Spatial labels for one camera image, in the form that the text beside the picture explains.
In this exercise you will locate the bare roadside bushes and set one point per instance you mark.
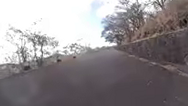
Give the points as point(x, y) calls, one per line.
point(31, 45)

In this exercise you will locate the dry brown grass slope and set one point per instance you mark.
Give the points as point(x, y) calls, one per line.
point(165, 21)

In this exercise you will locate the grey stone retaining wall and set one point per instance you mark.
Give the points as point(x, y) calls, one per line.
point(168, 46)

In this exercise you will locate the white painted edge line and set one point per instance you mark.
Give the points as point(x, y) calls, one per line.
point(170, 68)

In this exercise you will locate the low pale stone wall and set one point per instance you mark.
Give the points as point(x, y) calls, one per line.
point(3, 70)

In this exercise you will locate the row of trees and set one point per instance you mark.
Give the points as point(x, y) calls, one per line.
point(128, 18)

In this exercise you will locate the grey asphalt road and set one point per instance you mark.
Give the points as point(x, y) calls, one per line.
point(95, 85)

